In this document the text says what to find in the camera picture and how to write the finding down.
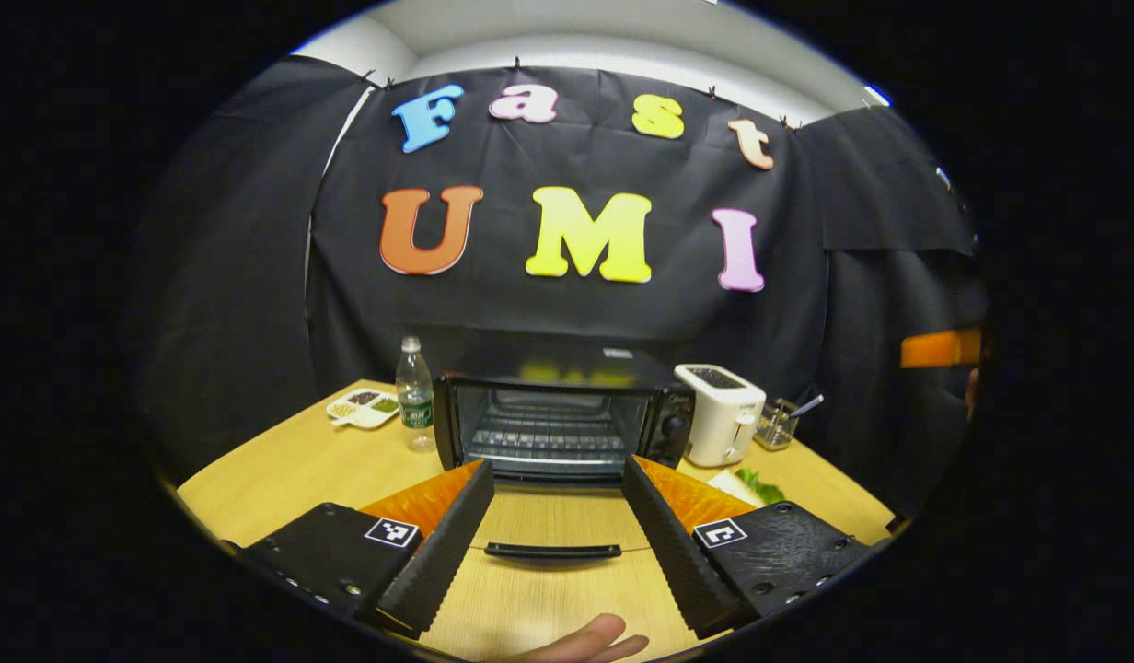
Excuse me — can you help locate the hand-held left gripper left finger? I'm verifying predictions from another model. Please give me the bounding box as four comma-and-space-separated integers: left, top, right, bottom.
238, 459, 496, 641

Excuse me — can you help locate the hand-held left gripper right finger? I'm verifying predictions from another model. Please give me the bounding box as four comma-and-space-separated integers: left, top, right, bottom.
621, 454, 872, 641

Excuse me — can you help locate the white divided seasoning dish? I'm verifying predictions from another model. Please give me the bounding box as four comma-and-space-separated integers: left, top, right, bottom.
325, 388, 402, 431

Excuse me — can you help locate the clear plastic water bottle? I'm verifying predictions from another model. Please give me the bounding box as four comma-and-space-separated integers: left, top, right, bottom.
396, 336, 437, 452

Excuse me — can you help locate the white toaster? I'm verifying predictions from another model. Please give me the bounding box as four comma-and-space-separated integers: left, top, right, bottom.
674, 363, 768, 469

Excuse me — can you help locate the black electric oven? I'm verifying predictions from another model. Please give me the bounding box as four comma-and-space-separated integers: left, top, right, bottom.
432, 343, 699, 563

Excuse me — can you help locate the lettuce sandwich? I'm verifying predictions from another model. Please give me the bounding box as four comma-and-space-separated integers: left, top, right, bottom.
707, 468, 787, 507

